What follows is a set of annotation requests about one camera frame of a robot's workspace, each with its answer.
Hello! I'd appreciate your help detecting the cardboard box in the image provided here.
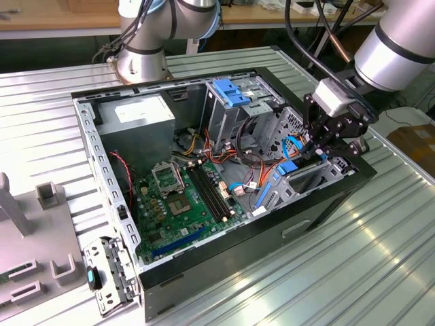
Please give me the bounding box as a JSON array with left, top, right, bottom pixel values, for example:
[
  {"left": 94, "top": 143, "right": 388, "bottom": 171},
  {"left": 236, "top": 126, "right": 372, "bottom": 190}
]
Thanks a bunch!
[{"left": 387, "top": 124, "right": 435, "bottom": 177}]

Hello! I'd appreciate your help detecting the green motherboard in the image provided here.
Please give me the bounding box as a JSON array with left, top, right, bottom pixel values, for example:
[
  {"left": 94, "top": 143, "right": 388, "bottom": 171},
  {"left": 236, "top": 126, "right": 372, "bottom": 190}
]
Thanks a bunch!
[{"left": 130, "top": 159, "right": 249, "bottom": 262}]

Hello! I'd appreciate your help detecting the metal drive cage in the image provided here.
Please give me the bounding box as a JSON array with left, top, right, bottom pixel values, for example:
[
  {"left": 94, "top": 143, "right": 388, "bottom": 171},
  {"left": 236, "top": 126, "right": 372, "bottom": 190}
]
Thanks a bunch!
[{"left": 203, "top": 76, "right": 283, "bottom": 150}]

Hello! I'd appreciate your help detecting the yellow black wire bundle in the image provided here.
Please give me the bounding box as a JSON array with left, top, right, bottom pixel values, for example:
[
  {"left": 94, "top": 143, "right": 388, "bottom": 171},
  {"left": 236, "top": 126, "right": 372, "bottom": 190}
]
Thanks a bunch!
[{"left": 171, "top": 128, "right": 205, "bottom": 157}]

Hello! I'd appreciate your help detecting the red black twisted wire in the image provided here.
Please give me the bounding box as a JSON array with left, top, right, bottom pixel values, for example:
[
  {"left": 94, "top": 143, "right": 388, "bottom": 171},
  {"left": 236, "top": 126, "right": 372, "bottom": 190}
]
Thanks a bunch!
[{"left": 109, "top": 151, "right": 134, "bottom": 208}]

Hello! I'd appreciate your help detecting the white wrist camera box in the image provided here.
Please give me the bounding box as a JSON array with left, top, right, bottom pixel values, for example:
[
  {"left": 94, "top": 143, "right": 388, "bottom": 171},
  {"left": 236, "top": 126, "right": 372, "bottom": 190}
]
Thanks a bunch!
[{"left": 311, "top": 77, "right": 354, "bottom": 117}]

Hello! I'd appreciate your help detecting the blue drive carrier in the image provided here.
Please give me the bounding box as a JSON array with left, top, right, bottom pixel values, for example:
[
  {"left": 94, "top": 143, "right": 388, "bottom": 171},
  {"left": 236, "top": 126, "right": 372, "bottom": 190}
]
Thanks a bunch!
[{"left": 213, "top": 78, "right": 252, "bottom": 108}]

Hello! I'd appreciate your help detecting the metal disk bay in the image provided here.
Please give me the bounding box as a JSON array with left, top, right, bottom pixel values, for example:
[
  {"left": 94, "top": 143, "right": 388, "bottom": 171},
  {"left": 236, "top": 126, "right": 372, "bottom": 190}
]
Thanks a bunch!
[{"left": 251, "top": 158, "right": 344, "bottom": 218}]

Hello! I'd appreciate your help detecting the wooden desk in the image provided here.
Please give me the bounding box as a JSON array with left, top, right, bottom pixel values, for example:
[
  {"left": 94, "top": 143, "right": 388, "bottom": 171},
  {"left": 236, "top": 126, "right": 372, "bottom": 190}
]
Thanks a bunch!
[
  {"left": 0, "top": 0, "right": 120, "bottom": 39},
  {"left": 220, "top": 0, "right": 387, "bottom": 31}
]

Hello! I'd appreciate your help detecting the black RAM slot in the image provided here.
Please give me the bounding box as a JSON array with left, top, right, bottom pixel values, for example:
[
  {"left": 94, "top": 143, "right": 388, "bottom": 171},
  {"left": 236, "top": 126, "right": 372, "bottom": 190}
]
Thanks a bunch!
[
  {"left": 201, "top": 162, "right": 237, "bottom": 218},
  {"left": 196, "top": 164, "right": 231, "bottom": 220},
  {"left": 192, "top": 165, "right": 226, "bottom": 221},
  {"left": 187, "top": 166, "right": 221, "bottom": 223}
]

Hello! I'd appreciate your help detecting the metal socket cover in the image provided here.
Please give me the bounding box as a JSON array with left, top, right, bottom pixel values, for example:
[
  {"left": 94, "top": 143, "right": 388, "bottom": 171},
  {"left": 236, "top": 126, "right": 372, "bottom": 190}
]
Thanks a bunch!
[{"left": 151, "top": 162, "right": 186, "bottom": 198}]

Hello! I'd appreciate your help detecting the black metal PC case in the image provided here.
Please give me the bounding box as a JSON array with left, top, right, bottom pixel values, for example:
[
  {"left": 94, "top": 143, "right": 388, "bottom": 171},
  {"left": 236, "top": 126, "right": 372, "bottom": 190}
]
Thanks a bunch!
[{"left": 69, "top": 66, "right": 378, "bottom": 323}]

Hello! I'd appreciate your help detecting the orange red yellow wire bundle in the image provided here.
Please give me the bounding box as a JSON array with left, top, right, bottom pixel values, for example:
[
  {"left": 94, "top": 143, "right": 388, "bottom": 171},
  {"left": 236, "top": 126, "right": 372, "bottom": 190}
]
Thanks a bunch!
[{"left": 249, "top": 159, "right": 283, "bottom": 191}]

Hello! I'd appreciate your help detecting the blue expansion slot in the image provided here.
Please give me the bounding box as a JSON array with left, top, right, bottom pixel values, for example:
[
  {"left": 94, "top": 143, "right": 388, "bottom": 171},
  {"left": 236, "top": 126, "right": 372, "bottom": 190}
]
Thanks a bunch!
[{"left": 151, "top": 226, "right": 207, "bottom": 259}]

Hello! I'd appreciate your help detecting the grey power supply unit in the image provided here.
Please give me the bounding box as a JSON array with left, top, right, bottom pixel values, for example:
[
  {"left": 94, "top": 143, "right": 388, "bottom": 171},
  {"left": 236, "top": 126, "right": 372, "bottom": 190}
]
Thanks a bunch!
[{"left": 97, "top": 93, "right": 177, "bottom": 174}]

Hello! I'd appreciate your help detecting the thick black power cable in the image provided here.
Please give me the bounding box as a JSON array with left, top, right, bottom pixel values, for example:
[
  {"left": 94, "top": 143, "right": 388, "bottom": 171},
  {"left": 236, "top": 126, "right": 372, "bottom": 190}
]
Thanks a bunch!
[{"left": 237, "top": 113, "right": 269, "bottom": 164}]

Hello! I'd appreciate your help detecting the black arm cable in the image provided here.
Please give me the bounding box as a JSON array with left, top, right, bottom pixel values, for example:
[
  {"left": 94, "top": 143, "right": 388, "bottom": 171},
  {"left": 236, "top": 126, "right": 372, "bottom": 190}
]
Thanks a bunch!
[{"left": 283, "top": 0, "right": 378, "bottom": 89}]

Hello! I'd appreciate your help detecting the grey parts rack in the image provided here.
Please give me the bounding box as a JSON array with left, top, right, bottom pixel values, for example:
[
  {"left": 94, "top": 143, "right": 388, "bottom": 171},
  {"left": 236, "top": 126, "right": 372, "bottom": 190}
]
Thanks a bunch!
[{"left": 0, "top": 171, "right": 96, "bottom": 306}]

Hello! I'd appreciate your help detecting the black blue slot latch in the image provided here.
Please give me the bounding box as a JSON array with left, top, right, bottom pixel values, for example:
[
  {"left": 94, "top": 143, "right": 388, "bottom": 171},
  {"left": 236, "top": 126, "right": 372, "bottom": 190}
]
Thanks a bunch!
[{"left": 86, "top": 266, "right": 103, "bottom": 290}]

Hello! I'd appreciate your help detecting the blue data cable white label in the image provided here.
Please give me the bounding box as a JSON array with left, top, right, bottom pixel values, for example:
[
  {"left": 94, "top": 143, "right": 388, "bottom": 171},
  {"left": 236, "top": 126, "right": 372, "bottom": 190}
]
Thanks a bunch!
[{"left": 228, "top": 182, "right": 254, "bottom": 197}]

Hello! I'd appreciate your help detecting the CPU socket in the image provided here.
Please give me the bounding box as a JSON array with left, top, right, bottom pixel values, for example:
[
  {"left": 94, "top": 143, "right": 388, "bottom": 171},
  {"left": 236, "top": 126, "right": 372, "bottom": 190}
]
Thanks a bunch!
[{"left": 166, "top": 193, "right": 198, "bottom": 217}]

